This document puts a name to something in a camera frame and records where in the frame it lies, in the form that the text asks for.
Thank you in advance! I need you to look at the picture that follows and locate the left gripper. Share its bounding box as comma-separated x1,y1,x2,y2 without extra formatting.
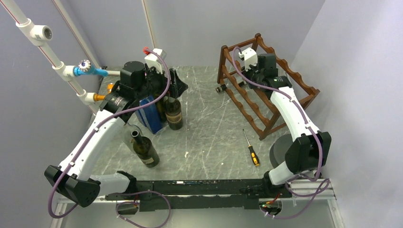
135,63,188,101

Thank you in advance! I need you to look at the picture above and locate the labelled dark wine bottle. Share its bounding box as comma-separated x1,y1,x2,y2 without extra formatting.
164,97,183,130

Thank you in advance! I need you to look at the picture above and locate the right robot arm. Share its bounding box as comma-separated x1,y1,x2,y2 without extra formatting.
238,48,331,197

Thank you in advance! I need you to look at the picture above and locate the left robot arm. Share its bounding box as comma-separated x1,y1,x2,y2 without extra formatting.
44,61,188,208

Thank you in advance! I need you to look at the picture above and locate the wooden wine rack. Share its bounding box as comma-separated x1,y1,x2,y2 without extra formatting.
216,33,320,140

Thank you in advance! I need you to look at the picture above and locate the dark green wine bottle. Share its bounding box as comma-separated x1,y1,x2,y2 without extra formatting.
154,98,167,123

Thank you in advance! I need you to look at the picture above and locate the blue square bottle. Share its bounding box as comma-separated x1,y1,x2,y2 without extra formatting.
135,102,163,134

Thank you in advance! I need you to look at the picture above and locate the clear lying bottle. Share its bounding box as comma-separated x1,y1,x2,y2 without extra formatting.
121,123,143,154

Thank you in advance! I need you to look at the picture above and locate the orange brass tap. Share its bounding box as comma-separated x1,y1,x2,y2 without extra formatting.
93,83,114,102

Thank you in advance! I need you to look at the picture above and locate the yellow black screwdriver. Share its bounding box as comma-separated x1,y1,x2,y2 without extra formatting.
242,129,260,167

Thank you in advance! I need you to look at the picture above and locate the blue tap valve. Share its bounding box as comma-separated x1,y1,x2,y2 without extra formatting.
73,59,109,77

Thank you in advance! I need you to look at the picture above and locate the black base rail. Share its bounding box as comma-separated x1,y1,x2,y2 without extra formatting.
104,179,293,213

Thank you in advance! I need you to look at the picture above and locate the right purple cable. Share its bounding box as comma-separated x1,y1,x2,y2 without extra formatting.
232,46,331,220

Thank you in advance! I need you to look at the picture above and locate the white pvc pipe frame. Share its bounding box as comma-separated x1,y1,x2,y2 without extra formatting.
1,0,154,114

